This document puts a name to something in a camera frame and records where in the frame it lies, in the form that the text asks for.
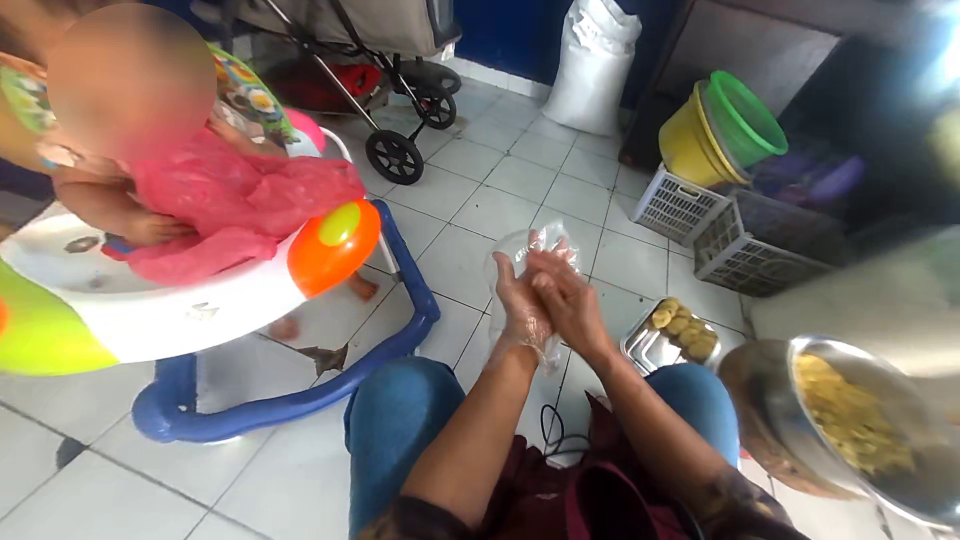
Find person's right hand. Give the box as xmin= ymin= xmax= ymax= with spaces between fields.
xmin=526 ymin=249 xmax=613 ymax=366

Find person's left hand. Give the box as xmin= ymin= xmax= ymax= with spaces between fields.
xmin=492 ymin=228 xmax=573 ymax=351

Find clear plastic glove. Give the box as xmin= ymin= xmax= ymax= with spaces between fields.
xmin=486 ymin=220 xmax=582 ymax=378

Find person's right forearm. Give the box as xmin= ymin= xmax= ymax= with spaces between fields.
xmin=591 ymin=349 xmax=740 ymax=500

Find person's left forearm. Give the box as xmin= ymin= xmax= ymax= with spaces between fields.
xmin=400 ymin=341 xmax=541 ymax=531

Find metal tray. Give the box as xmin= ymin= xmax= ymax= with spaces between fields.
xmin=620 ymin=296 xmax=723 ymax=377

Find light grey plastic crate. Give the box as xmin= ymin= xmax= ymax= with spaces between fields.
xmin=631 ymin=162 xmax=733 ymax=249

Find pile of yellow dough balls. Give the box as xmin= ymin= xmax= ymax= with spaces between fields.
xmin=650 ymin=297 xmax=719 ymax=364

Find grey stroller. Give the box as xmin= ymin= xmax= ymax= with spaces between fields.
xmin=190 ymin=0 xmax=464 ymax=186

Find white sack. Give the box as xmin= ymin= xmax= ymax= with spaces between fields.
xmin=541 ymin=0 xmax=643 ymax=137

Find yellow plastic bucket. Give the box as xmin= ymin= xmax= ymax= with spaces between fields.
xmin=658 ymin=80 xmax=752 ymax=189

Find person's legs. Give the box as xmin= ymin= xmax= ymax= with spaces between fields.
xmin=345 ymin=356 xmax=741 ymax=540

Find person's body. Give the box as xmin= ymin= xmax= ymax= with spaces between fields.
xmin=476 ymin=391 xmax=706 ymax=540

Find green plastic basket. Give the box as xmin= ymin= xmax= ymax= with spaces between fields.
xmin=703 ymin=70 xmax=789 ymax=169

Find large metal pot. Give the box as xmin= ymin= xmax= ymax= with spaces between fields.
xmin=717 ymin=334 xmax=960 ymax=531

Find pink plastic bag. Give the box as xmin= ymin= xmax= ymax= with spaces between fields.
xmin=102 ymin=127 xmax=366 ymax=288

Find dark cabinet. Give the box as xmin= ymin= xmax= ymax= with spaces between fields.
xmin=618 ymin=0 xmax=845 ymax=172

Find purple plastic item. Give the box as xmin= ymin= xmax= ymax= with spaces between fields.
xmin=750 ymin=150 xmax=865 ymax=207

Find white blue baby walker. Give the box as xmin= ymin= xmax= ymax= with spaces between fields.
xmin=0 ymin=42 xmax=442 ymax=444

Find yellow chopped food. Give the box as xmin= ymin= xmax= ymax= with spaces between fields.
xmin=795 ymin=354 xmax=917 ymax=476

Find black cable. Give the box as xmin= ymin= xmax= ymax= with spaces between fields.
xmin=540 ymin=404 xmax=591 ymax=459

